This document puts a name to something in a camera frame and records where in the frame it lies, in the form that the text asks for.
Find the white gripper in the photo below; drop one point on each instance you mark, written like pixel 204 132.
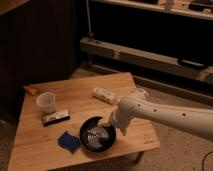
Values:
pixel 118 120

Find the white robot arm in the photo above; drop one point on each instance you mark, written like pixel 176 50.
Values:
pixel 195 121

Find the black ceramic bowl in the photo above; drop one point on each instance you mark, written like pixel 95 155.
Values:
pixel 95 138

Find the white wrapped packet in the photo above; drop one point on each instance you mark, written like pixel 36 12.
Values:
pixel 105 95

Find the wooden low table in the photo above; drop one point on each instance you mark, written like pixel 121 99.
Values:
pixel 35 147

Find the black snack bar packet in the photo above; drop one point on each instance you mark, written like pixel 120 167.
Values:
pixel 55 117

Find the white plastic cup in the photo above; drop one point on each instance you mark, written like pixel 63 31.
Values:
pixel 46 102

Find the vertical metal pole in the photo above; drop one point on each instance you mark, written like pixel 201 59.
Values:
pixel 90 33

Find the orange flat object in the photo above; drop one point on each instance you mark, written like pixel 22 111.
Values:
pixel 32 91

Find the upper wooden shelf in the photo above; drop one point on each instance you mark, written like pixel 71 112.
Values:
pixel 177 7

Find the black handle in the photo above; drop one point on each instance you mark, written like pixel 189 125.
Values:
pixel 192 65

